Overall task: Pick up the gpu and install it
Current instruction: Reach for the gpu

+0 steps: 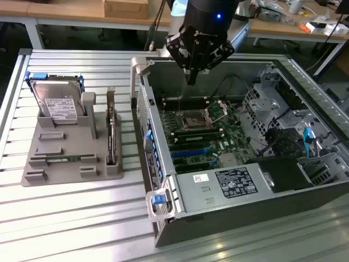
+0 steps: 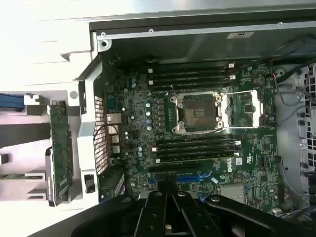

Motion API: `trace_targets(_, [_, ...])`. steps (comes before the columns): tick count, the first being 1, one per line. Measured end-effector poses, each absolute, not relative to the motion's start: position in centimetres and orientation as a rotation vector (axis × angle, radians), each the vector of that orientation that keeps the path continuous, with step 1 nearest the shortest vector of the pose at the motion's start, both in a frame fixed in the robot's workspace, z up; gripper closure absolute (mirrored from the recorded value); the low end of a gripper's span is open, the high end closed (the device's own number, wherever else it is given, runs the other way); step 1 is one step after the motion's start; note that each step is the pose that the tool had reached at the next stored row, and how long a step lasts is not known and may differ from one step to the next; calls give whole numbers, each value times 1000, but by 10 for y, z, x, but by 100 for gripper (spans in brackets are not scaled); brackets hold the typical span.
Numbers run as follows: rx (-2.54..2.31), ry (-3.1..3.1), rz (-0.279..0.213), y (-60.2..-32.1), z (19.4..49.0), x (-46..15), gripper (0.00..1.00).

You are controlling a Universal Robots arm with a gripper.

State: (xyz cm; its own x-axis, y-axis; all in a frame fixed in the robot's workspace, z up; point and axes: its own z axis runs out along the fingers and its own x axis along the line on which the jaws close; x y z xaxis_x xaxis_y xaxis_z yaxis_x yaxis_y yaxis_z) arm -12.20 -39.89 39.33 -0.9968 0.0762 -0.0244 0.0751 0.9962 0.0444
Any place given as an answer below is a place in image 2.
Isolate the blue expansion slot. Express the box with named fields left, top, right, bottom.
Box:
left=153, top=172, right=214, bottom=183

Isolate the silver finned chipset heatsink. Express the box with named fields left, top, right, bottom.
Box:
left=220, top=184, right=245, bottom=205

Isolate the long black expansion slot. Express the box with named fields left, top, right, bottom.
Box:
left=149, top=164, right=198, bottom=173

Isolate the perforated metal slot cover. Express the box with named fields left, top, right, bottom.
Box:
left=98, top=170, right=125, bottom=198

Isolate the black rear panel latch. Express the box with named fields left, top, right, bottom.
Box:
left=83, top=174, right=96, bottom=195

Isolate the green Dell motherboard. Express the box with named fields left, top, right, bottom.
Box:
left=103, top=60, right=282, bottom=215

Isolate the CPU socket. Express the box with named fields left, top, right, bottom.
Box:
left=169, top=92, right=224, bottom=136

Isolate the metal socket cover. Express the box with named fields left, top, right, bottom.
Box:
left=222, top=90, right=265, bottom=129

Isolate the metal disk bay cage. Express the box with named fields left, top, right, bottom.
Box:
left=295, top=63, right=316, bottom=198

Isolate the green RAM stick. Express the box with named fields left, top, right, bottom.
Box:
left=0, top=173, right=27, bottom=179

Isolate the open grey PC case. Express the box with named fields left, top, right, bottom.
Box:
left=73, top=20, right=316, bottom=223

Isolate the red and black twisted wire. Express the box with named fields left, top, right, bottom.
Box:
left=93, top=122, right=121, bottom=139

